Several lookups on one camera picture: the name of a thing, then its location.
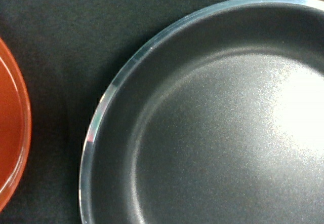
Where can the red plastic plate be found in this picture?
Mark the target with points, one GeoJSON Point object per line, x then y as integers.
{"type": "Point", "coordinates": [16, 124]}

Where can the black frying pan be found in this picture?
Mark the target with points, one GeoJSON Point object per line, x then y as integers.
{"type": "Point", "coordinates": [216, 119]}

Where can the black tablecloth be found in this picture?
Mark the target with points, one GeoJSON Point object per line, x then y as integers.
{"type": "Point", "coordinates": [68, 52]}

